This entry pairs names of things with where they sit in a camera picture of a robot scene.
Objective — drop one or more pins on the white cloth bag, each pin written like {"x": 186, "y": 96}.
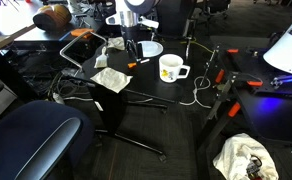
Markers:
{"x": 236, "y": 155}

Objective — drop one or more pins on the crumpled white cloth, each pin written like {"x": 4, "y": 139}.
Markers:
{"x": 117, "y": 43}

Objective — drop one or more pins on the bent silver metal frame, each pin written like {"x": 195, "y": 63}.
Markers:
{"x": 67, "y": 46}

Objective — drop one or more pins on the orange flat tool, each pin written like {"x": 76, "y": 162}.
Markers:
{"x": 81, "y": 32}

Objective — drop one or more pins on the black side table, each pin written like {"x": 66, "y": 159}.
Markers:
{"x": 142, "y": 80}

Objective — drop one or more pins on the white round plate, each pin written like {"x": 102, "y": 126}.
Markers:
{"x": 153, "y": 49}

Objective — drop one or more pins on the thin black metal rod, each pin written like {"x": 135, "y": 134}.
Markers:
{"x": 208, "y": 65}

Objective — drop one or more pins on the brown and yellow ball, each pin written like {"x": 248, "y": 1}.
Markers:
{"x": 52, "y": 17}

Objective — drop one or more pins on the white power strip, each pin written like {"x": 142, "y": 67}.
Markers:
{"x": 58, "y": 98}

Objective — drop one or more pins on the white mug with yellow print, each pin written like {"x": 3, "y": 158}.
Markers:
{"x": 170, "y": 68}

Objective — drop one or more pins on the white bristle brush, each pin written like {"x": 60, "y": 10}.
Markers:
{"x": 101, "y": 61}

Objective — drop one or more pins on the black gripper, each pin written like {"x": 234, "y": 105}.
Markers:
{"x": 135, "y": 34}

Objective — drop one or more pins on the white cone shade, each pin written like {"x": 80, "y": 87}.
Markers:
{"x": 289, "y": 50}

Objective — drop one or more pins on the black desk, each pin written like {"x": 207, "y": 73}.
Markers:
{"x": 46, "y": 35}

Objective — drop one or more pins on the orange and white marker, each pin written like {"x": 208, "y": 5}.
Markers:
{"x": 132, "y": 65}

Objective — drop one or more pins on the blue office chair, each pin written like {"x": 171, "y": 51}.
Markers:
{"x": 26, "y": 136}

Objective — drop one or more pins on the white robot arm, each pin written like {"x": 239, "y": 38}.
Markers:
{"x": 127, "y": 16}

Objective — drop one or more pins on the black workbench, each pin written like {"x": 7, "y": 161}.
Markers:
{"x": 272, "y": 113}

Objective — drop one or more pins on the flat white cloth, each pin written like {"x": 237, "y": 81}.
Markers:
{"x": 111, "y": 79}

